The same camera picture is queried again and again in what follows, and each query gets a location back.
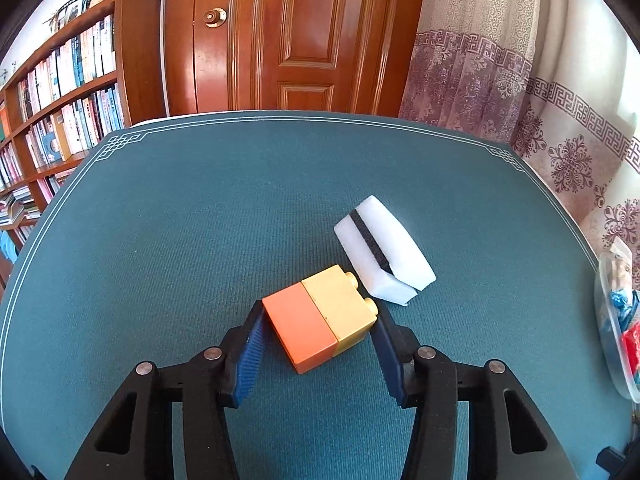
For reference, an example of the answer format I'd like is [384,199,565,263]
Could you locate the brass door knob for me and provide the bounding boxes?
[203,8,228,28]

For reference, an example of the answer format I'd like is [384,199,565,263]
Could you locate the patterned curtain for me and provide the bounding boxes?
[400,0,639,250]

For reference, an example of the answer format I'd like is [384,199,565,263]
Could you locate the red balloon glue packet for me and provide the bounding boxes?
[622,322,640,377]

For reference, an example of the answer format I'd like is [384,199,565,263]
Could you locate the wooden bookshelf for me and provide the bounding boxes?
[0,0,170,252]

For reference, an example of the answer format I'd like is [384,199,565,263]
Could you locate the dark blue snack packet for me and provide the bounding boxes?
[599,286,639,338]

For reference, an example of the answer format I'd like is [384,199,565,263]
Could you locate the clear plastic bowl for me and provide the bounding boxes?
[593,236,639,404]

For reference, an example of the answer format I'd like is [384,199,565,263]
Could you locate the cotton swab bag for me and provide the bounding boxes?
[610,237,632,290]

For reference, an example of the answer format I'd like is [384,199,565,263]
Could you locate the white black sponge eraser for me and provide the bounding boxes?
[333,195,436,307]

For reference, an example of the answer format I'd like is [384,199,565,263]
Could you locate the wooden door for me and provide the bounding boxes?
[165,0,422,117]

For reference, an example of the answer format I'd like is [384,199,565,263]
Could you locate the orange yellow toy brick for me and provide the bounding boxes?
[262,264,378,375]

